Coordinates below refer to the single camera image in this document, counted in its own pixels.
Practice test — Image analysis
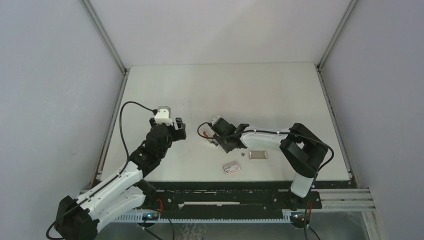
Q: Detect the pink white mini stapler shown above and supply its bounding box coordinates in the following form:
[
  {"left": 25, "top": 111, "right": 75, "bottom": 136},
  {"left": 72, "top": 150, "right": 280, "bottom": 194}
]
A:
[{"left": 202, "top": 131, "right": 219, "bottom": 147}]

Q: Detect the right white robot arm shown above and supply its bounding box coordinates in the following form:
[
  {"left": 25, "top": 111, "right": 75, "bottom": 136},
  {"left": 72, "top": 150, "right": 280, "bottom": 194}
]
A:
[{"left": 207, "top": 117, "right": 334, "bottom": 208}]

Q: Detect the right aluminium frame rail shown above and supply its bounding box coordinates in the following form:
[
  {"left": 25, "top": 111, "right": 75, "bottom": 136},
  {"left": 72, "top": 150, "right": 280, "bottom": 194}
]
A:
[{"left": 315, "top": 0, "right": 360, "bottom": 183}]

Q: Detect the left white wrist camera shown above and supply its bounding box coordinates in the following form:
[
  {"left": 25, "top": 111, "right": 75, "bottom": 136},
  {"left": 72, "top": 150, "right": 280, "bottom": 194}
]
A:
[{"left": 154, "top": 106, "right": 173, "bottom": 126}]

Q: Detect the aluminium frame rail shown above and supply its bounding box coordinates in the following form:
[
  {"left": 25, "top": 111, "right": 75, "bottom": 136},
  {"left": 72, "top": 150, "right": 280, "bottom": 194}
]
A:
[
  {"left": 79, "top": 0, "right": 127, "bottom": 182},
  {"left": 315, "top": 0, "right": 360, "bottom": 183}
]

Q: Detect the white slotted cable duct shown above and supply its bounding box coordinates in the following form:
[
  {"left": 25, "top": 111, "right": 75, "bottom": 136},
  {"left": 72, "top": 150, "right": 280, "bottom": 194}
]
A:
[{"left": 112, "top": 212, "right": 292, "bottom": 224}]

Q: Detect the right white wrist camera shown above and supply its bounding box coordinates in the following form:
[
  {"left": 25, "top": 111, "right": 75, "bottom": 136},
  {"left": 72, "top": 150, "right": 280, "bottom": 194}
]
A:
[{"left": 210, "top": 115, "right": 221, "bottom": 125}]

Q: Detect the red white staple box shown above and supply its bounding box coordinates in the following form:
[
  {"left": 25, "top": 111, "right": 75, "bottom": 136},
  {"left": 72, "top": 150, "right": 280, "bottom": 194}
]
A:
[{"left": 222, "top": 161, "right": 241, "bottom": 175}]

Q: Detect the left black camera cable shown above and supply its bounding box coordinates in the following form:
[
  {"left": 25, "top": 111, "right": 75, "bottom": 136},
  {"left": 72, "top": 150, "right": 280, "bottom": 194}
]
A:
[{"left": 45, "top": 101, "right": 158, "bottom": 240}]

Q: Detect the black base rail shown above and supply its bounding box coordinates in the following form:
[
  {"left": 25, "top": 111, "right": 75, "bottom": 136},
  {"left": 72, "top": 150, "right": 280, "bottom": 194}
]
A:
[{"left": 91, "top": 180, "right": 359, "bottom": 221}]

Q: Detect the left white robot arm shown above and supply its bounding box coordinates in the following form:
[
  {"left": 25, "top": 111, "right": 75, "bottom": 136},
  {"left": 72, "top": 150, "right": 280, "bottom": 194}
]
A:
[{"left": 50, "top": 117, "right": 187, "bottom": 240}]

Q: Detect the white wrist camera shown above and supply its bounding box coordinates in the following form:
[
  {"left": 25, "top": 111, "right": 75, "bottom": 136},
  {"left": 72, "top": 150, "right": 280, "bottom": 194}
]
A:
[
  {"left": 154, "top": 106, "right": 173, "bottom": 126},
  {"left": 210, "top": 115, "right": 221, "bottom": 125}
]

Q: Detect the left aluminium frame rail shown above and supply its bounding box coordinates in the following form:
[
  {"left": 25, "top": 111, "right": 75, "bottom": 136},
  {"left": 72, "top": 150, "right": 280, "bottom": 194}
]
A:
[{"left": 79, "top": 0, "right": 127, "bottom": 182}]

